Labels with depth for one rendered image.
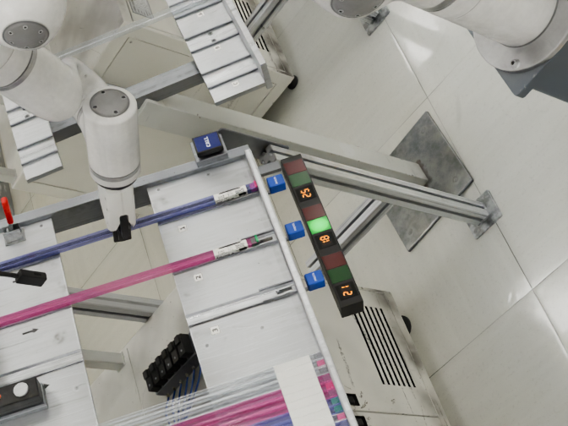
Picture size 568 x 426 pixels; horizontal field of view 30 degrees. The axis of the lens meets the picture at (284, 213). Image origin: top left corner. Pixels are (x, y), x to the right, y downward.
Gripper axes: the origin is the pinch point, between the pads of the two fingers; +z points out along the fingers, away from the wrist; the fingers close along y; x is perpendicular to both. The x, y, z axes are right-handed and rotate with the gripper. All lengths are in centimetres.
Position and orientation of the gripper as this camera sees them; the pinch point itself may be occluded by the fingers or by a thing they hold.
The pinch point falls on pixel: (120, 227)
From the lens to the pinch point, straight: 190.1
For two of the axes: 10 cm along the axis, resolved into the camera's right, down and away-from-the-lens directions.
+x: 9.5, -2.0, 2.4
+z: -0.7, 6.2, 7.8
